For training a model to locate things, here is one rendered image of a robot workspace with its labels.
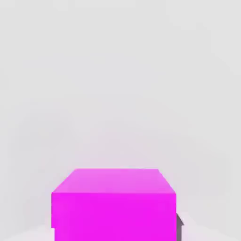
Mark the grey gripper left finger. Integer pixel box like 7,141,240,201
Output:
33,225,56,241

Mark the small magenta cube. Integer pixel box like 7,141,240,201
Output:
51,168,177,241

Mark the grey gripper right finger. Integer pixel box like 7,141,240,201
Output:
176,213,206,241

